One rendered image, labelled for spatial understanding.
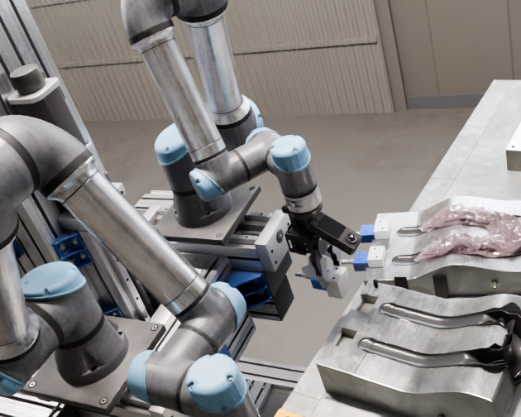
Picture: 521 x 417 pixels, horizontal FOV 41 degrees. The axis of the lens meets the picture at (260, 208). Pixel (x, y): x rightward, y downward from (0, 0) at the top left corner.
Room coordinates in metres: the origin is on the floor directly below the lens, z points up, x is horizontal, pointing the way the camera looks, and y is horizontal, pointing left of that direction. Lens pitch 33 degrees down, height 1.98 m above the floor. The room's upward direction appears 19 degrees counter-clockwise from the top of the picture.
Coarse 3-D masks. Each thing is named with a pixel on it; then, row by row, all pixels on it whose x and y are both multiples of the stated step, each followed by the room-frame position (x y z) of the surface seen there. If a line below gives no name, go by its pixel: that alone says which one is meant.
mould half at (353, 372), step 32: (384, 288) 1.17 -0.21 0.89; (352, 320) 1.10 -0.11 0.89; (384, 320) 1.07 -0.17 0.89; (352, 352) 1.02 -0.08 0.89; (352, 384) 0.97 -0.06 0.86; (384, 384) 0.92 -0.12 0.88; (416, 384) 0.89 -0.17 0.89; (448, 384) 0.84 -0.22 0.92; (480, 384) 0.80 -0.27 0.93; (416, 416) 0.87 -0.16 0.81; (448, 416) 0.83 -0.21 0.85; (480, 416) 0.78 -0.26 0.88; (512, 416) 0.77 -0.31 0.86
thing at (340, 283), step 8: (296, 272) 1.27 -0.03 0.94; (328, 272) 1.20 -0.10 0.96; (336, 272) 1.19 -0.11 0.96; (344, 272) 1.19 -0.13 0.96; (312, 280) 1.21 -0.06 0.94; (336, 280) 1.17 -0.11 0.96; (344, 280) 1.18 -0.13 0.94; (320, 288) 1.20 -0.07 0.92; (328, 288) 1.18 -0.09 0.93; (336, 288) 1.17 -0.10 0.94; (344, 288) 1.18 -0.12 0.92; (328, 296) 1.19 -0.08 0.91; (336, 296) 1.17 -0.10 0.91
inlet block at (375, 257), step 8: (376, 248) 1.32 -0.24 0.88; (384, 248) 1.31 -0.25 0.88; (360, 256) 1.33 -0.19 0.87; (368, 256) 1.30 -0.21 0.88; (376, 256) 1.29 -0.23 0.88; (384, 256) 1.30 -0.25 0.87; (344, 264) 1.34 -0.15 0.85; (360, 264) 1.30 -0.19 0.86; (368, 264) 1.29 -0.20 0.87; (376, 264) 1.28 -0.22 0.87; (384, 264) 1.28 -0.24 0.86
